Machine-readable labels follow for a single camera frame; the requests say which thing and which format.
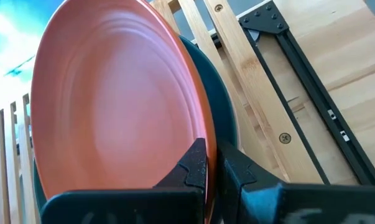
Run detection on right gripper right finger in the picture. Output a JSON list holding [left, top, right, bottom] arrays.
[[219, 141, 375, 224]]

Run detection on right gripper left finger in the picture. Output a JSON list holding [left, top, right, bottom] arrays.
[[40, 138, 208, 224]]

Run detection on dark green plate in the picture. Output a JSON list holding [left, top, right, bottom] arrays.
[[32, 35, 240, 224]]

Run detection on stack of plates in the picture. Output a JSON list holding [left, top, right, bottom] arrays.
[[30, 0, 218, 224]]

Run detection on wooden slatted shelf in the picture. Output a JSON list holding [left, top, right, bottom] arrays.
[[0, 0, 359, 224]]

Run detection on black aluminium table frame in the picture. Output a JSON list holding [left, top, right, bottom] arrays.
[[238, 0, 375, 187]]

